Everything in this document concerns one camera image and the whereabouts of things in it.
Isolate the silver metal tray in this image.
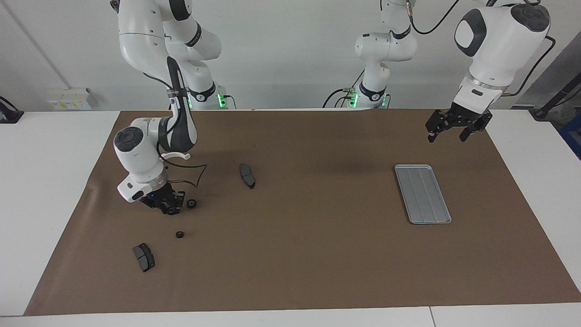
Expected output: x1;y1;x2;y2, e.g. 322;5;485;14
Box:
394;164;453;225

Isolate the thick dark grey brake pad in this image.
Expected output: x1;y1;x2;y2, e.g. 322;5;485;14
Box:
133;243;156;273

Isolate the thin dark grey brake pad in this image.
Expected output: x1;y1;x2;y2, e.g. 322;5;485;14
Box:
239;163;256;190

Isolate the black stand pole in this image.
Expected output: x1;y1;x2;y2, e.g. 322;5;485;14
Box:
533;75;581;121

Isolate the grey partition panel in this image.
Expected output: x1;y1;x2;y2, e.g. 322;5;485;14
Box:
517;43;581;109

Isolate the blue crate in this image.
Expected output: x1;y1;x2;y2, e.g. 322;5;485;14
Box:
559;114;581;159

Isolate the brown table mat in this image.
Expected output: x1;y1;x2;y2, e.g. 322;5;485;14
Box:
24;109;581;316

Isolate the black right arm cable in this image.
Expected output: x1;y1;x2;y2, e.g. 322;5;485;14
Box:
143;57;208;188

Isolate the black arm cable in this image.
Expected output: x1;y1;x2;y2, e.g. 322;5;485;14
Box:
143;57;208;188
406;0;556;98

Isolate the black base cable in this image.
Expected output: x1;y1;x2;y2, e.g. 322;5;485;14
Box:
322;68;364;109

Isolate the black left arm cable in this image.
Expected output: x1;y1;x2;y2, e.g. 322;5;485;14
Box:
406;0;556;98

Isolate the white wall socket box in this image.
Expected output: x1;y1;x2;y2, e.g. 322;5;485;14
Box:
48;88;98;111

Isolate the black clamp mount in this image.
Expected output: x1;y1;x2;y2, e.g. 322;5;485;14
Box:
0;96;24;124

